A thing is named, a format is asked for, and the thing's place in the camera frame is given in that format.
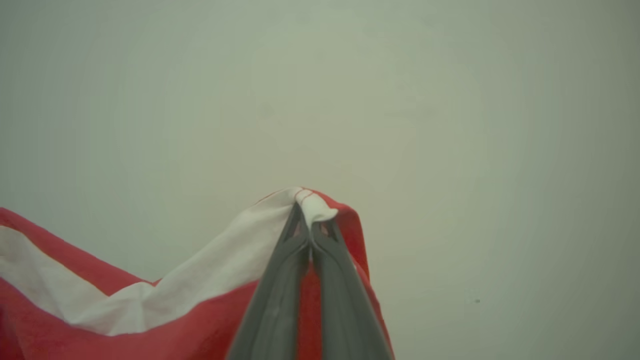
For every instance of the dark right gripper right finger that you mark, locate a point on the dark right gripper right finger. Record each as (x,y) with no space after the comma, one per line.
(345,310)

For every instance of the red garment with white band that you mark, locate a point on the red garment with white band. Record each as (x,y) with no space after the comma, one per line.
(200,325)

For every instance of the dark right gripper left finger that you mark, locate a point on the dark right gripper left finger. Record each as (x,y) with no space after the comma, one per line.
(272,310)

